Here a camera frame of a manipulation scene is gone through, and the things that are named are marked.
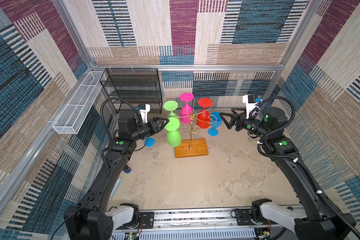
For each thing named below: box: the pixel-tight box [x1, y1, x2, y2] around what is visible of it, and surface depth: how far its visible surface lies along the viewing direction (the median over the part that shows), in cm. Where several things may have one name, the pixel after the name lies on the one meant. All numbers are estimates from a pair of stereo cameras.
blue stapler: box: [122, 164, 132, 174], surface depth 91 cm
